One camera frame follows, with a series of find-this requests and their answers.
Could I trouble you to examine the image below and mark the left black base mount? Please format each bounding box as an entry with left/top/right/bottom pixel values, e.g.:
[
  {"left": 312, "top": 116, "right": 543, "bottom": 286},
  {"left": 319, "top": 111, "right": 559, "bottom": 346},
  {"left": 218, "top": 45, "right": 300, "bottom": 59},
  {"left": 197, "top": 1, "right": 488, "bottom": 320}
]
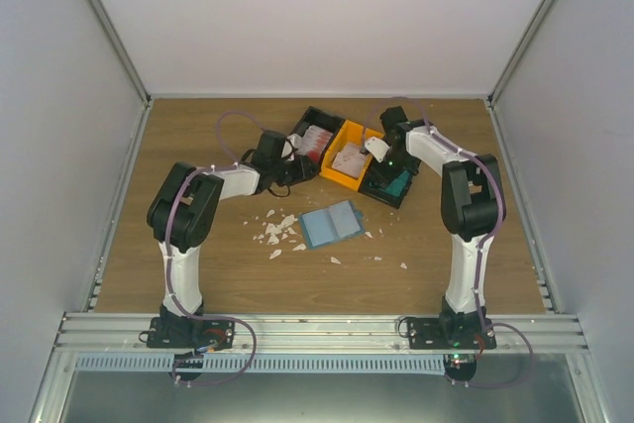
[{"left": 139, "top": 315, "right": 235, "bottom": 350}]

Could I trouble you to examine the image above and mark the yellow bin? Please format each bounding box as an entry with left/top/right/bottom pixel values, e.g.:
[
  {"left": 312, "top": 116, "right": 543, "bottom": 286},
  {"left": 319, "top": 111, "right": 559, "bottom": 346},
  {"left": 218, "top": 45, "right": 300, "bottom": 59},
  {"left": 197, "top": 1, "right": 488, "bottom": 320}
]
[{"left": 320, "top": 120, "right": 383, "bottom": 191}]

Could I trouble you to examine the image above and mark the black bin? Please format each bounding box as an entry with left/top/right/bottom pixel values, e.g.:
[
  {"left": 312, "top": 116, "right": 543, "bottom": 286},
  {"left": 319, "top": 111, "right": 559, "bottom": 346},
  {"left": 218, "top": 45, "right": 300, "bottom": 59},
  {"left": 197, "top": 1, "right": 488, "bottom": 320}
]
[
  {"left": 290, "top": 106, "right": 345, "bottom": 164},
  {"left": 359, "top": 159, "right": 421, "bottom": 209}
]

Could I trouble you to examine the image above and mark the white red cards pile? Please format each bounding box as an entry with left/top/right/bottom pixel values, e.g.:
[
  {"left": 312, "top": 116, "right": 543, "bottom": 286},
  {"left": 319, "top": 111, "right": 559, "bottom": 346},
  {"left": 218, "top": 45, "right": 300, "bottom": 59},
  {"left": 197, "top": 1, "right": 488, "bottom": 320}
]
[{"left": 332, "top": 142, "right": 368, "bottom": 178}]

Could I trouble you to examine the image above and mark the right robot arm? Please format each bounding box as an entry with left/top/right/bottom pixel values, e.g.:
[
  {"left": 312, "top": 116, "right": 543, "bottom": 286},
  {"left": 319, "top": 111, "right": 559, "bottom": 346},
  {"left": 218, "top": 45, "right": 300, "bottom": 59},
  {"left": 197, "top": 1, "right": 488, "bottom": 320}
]
[{"left": 363, "top": 106, "right": 506, "bottom": 349}]

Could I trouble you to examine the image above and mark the right black bin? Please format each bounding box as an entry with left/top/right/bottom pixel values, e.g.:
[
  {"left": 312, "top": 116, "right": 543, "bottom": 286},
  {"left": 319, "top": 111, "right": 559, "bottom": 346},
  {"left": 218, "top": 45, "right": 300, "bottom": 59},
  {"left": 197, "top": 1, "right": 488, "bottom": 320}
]
[{"left": 359, "top": 159, "right": 421, "bottom": 209}]

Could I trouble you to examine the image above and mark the left black bin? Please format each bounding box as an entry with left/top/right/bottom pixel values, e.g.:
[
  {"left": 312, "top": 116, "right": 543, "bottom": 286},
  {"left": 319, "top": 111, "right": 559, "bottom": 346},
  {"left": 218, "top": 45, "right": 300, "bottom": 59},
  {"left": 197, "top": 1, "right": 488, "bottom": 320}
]
[{"left": 290, "top": 106, "right": 345, "bottom": 164}]

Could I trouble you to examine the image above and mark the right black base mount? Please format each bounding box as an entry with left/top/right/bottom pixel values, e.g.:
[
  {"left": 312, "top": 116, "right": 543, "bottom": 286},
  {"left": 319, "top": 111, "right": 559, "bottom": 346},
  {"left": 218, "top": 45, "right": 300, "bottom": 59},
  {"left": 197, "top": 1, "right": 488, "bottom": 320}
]
[{"left": 397, "top": 316, "right": 497, "bottom": 352}]

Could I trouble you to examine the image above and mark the aluminium front rail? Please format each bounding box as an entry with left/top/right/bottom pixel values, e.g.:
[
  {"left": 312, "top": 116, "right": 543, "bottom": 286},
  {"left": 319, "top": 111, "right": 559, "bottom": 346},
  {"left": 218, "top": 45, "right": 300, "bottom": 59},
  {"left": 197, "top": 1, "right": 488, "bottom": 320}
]
[{"left": 53, "top": 313, "right": 589, "bottom": 356}]

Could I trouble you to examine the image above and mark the blue card holder wallet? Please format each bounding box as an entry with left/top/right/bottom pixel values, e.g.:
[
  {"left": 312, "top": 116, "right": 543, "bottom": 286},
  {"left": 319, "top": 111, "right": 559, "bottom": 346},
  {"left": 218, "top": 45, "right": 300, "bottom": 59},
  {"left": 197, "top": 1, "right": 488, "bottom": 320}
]
[{"left": 299, "top": 200, "right": 366, "bottom": 249}]

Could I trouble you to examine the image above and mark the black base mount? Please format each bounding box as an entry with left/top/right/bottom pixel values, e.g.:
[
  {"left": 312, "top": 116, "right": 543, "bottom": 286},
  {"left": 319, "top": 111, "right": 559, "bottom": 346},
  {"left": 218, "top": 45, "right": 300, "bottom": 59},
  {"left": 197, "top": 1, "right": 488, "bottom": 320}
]
[
  {"left": 397, "top": 316, "right": 497, "bottom": 352},
  {"left": 139, "top": 315, "right": 235, "bottom": 350}
]

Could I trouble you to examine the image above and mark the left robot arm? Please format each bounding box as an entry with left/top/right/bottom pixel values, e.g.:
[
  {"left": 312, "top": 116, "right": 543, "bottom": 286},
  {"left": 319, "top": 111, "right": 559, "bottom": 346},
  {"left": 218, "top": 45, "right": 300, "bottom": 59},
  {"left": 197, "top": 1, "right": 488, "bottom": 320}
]
[{"left": 147, "top": 130, "right": 319, "bottom": 348}]

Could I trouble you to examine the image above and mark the red white cards stack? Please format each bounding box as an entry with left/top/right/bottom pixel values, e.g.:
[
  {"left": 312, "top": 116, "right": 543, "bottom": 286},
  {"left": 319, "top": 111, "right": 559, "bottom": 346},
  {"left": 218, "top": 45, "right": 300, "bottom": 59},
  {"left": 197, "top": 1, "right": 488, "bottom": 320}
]
[{"left": 298, "top": 125, "right": 333, "bottom": 158}]

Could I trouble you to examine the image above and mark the teal cards stack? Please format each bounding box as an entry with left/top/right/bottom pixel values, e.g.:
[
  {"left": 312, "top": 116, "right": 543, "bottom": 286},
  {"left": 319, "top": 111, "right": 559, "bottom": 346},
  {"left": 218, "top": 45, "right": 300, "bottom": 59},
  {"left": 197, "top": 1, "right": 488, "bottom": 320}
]
[{"left": 385, "top": 170, "right": 412, "bottom": 197}]

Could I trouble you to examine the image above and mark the grey slotted cable duct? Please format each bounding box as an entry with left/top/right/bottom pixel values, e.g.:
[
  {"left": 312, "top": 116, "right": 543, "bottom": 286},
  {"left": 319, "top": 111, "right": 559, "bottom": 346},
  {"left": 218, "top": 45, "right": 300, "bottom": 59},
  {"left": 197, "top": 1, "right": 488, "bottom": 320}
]
[{"left": 75, "top": 353, "right": 445, "bottom": 375}]

